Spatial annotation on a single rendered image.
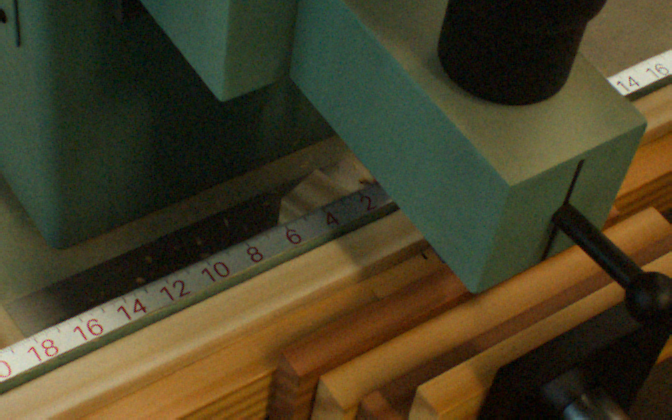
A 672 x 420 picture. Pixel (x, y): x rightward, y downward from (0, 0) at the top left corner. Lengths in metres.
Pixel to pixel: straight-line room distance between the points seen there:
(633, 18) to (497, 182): 1.75
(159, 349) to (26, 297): 0.21
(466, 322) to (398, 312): 0.03
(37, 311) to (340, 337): 0.24
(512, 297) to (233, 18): 0.17
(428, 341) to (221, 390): 0.09
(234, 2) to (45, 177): 0.22
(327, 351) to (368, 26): 0.14
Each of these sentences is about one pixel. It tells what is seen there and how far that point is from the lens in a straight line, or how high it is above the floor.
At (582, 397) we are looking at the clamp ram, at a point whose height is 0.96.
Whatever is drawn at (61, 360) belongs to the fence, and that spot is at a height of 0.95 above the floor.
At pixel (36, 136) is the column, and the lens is 0.71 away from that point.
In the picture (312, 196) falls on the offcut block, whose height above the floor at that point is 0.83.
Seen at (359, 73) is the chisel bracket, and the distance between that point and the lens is 0.55.
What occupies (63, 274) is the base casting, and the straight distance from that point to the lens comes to 0.78.
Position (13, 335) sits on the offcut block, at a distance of 0.71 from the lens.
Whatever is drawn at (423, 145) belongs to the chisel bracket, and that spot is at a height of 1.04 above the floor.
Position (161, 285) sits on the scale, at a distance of 0.58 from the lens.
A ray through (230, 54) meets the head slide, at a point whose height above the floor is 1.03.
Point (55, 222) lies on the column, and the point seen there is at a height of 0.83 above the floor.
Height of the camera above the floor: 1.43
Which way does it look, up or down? 50 degrees down
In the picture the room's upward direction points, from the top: 11 degrees clockwise
